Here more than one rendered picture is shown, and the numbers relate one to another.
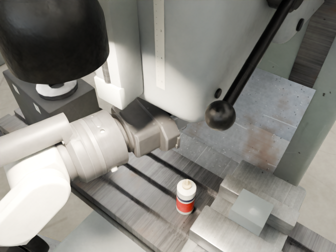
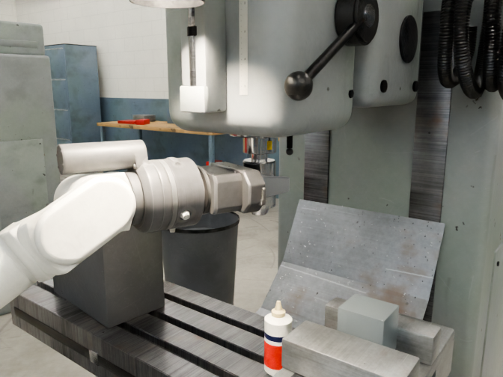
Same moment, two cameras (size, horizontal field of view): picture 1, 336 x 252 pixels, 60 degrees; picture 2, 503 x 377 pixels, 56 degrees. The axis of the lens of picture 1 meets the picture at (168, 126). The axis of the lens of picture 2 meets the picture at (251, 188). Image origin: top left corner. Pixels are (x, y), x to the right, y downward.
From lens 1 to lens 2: 0.35 m
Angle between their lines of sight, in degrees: 34
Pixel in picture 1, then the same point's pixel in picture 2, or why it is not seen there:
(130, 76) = (215, 79)
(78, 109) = (136, 235)
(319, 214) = not seen: outside the picture
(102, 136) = (177, 167)
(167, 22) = (250, 22)
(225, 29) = (298, 24)
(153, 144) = (233, 197)
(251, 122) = (370, 283)
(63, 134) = (136, 154)
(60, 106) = not seen: hidden behind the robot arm
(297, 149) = not seen: hidden behind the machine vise
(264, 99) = (383, 248)
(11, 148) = (83, 149)
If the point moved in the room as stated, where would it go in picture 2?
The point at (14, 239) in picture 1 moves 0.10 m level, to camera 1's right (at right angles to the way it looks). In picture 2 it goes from (59, 248) to (159, 249)
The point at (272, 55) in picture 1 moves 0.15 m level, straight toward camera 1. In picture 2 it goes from (383, 190) to (371, 207)
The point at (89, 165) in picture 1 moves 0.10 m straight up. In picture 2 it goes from (159, 190) to (156, 102)
